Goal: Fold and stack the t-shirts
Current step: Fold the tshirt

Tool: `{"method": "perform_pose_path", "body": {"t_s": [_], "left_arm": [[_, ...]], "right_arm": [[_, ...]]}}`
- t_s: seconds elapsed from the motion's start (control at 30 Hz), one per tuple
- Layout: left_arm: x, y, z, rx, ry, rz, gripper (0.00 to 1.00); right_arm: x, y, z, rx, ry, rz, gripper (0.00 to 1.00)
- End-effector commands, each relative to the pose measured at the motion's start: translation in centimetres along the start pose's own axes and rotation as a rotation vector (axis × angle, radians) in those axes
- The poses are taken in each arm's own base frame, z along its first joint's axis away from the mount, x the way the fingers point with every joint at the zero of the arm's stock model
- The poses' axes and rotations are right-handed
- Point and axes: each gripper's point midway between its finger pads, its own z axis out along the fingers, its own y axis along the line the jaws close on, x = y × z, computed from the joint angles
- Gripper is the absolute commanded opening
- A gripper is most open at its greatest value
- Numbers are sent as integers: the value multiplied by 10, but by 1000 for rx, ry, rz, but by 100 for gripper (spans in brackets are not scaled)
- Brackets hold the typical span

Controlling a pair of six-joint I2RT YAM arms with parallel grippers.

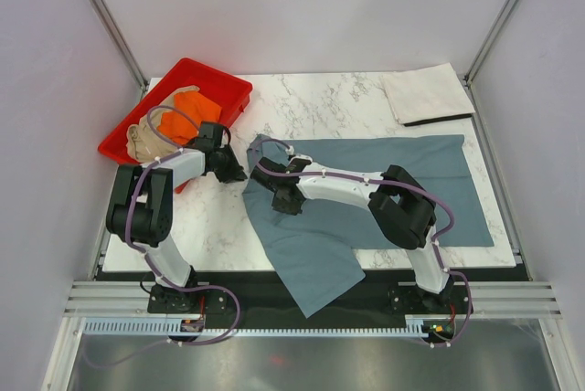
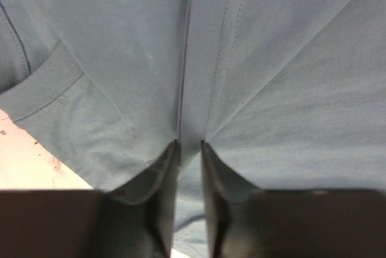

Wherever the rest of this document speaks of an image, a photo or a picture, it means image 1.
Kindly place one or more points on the orange t-shirt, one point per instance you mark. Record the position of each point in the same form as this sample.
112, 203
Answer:
196, 106

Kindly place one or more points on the beige t-shirt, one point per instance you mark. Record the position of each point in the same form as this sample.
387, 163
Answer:
143, 145

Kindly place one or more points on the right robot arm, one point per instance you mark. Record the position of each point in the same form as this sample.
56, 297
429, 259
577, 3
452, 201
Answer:
408, 216

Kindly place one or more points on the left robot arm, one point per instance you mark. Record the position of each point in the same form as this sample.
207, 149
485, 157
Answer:
140, 211

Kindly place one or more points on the grey-blue t-shirt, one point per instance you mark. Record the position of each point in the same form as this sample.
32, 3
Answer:
313, 252

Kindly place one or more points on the aluminium frame post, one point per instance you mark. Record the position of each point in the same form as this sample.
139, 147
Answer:
495, 31
115, 34

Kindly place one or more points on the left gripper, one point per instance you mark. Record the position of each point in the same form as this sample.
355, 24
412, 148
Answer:
235, 173

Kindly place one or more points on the white folded mat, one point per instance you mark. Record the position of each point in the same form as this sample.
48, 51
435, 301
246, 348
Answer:
423, 96

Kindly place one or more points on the white slotted cable duct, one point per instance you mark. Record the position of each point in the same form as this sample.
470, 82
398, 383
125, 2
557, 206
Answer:
177, 327

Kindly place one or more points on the right aluminium frame post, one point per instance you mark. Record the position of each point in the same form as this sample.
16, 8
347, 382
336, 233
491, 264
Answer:
495, 31

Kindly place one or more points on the left aluminium frame post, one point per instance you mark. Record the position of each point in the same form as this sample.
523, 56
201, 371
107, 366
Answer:
115, 34

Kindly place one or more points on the red plastic bin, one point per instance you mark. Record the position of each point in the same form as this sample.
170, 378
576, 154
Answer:
232, 94

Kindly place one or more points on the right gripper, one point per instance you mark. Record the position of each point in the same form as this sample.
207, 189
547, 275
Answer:
292, 208

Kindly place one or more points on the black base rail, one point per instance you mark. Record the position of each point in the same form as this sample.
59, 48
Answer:
383, 297

